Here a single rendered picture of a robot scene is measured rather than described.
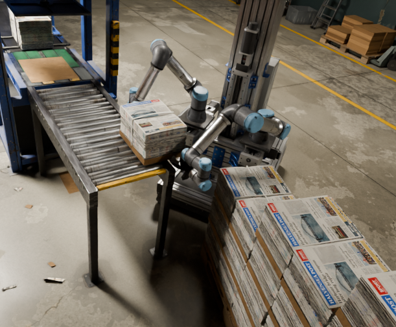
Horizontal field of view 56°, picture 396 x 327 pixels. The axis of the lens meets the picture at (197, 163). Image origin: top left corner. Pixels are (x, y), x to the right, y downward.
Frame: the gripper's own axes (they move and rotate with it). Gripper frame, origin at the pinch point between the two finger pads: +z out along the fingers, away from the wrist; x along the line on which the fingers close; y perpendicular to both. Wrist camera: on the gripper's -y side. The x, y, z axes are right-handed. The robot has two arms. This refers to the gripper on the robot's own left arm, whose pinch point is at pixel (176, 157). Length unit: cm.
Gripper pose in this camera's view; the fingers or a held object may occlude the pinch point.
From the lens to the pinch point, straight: 243.3
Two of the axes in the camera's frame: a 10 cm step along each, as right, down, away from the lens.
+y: 1.4, -8.0, -5.9
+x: -8.3, 2.3, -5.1
